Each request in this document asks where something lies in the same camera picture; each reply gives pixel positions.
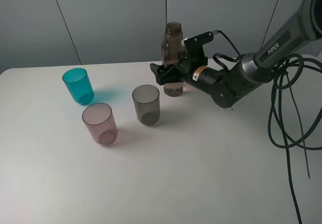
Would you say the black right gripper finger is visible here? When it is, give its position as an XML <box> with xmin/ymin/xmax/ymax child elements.
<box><xmin>150</xmin><ymin>63</ymin><xmax>178</xmax><ymax>74</ymax></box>

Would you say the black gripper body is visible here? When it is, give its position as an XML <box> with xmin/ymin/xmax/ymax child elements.
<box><xmin>176</xmin><ymin>58</ymin><xmax>227</xmax><ymax>95</ymax></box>

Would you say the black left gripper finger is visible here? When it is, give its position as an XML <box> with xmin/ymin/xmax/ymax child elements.
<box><xmin>155</xmin><ymin>72</ymin><xmax>181</xmax><ymax>86</ymax></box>

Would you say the brown transparent water bottle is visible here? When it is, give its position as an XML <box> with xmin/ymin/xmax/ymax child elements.
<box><xmin>161</xmin><ymin>22</ymin><xmax>185</xmax><ymax>97</ymax></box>

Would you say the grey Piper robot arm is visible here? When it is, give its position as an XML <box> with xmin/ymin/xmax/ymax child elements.
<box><xmin>150</xmin><ymin>0</ymin><xmax>321</xmax><ymax>108</ymax></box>

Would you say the grey smoky plastic cup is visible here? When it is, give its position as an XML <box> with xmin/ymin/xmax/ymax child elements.
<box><xmin>132</xmin><ymin>85</ymin><xmax>160</xmax><ymax>126</ymax></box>

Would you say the pink plastic cup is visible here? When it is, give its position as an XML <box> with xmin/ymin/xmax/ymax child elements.
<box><xmin>82</xmin><ymin>103</ymin><xmax>118</xmax><ymax>145</ymax></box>

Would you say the teal plastic cup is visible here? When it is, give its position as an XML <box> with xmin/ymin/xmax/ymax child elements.
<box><xmin>62</xmin><ymin>68</ymin><xmax>94</xmax><ymax>105</ymax></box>

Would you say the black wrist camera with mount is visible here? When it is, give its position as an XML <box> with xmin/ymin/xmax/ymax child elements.
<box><xmin>182</xmin><ymin>31</ymin><xmax>214</xmax><ymax>68</ymax></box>

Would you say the black cable bundle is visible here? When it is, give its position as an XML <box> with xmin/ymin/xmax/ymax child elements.
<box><xmin>212</xmin><ymin>30</ymin><xmax>322</xmax><ymax>224</ymax></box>

